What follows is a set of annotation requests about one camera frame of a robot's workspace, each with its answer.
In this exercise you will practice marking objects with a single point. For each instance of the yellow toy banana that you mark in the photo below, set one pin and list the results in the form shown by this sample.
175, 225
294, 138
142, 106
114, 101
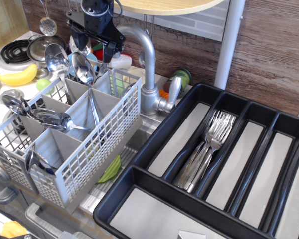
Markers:
21, 78

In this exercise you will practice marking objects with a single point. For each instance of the silver spoon basket front corner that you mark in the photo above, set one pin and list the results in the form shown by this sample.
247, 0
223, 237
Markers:
33, 158

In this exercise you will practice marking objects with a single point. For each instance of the grey plastic cutlery basket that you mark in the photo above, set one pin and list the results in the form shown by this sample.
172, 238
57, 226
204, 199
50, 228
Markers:
79, 157

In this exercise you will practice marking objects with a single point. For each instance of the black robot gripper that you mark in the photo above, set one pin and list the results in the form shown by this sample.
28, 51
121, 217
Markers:
95, 20

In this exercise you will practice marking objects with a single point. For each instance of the silver pot with lid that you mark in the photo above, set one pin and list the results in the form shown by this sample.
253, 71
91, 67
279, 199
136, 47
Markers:
36, 48

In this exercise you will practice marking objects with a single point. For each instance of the silver kitchen faucet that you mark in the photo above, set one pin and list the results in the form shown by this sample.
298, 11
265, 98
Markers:
151, 101

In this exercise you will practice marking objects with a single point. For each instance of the silver metal fork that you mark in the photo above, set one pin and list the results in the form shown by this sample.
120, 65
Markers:
101, 72

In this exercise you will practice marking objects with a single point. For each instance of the red toy strawberry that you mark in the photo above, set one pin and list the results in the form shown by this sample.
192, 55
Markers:
99, 54

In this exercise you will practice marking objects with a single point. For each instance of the large silver spoon centre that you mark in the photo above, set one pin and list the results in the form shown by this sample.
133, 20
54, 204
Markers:
85, 72

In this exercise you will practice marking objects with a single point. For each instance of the black cutlery tray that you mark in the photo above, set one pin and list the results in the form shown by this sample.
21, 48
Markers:
250, 189

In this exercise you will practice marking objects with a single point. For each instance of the silver spoon far left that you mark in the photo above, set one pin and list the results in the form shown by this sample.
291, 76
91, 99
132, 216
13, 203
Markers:
15, 105

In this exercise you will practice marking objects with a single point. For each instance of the yellow cloth object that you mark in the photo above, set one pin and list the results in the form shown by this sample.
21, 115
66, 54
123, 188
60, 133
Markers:
13, 229

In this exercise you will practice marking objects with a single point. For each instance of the large silver spoon left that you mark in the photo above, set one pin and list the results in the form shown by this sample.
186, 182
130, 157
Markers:
57, 63

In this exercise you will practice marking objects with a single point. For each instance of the round wooden shelf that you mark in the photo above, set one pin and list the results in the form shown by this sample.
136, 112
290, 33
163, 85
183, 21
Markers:
167, 7

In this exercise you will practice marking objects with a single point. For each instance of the stack of silver forks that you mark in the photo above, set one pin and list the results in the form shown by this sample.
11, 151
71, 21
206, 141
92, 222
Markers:
217, 132

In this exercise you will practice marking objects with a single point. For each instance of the large silver spoon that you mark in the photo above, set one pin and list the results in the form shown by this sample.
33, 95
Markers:
57, 63
85, 72

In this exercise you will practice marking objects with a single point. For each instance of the orange toy carrot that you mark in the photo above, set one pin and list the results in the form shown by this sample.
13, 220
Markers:
164, 94

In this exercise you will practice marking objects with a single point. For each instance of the white toy cake slice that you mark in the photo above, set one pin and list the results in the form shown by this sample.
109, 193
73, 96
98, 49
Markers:
124, 61

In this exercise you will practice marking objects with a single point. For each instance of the hanging silver ladle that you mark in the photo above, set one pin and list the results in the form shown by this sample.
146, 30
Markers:
86, 51

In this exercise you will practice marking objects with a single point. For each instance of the black coil stove burner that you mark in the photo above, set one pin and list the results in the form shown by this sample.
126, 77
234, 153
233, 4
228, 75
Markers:
15, 52

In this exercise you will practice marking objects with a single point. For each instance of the hanging silver skimmer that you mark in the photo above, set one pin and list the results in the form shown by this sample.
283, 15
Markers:
47, 25

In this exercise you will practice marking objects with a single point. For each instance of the green toy ball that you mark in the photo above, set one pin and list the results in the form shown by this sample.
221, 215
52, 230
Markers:
42, 83

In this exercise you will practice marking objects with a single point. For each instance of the hanging small silver spoon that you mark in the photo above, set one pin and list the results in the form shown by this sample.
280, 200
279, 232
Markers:
142, 58

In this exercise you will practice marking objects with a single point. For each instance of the silver spoon lying in basket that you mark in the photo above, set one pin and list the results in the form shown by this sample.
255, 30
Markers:
56, 120

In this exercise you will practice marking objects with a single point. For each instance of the white metal pole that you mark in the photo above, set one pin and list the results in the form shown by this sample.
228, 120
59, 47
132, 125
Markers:
233, 21

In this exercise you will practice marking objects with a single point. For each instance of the green toy leaf slice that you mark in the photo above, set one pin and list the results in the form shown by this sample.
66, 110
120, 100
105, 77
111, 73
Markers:
111, 171

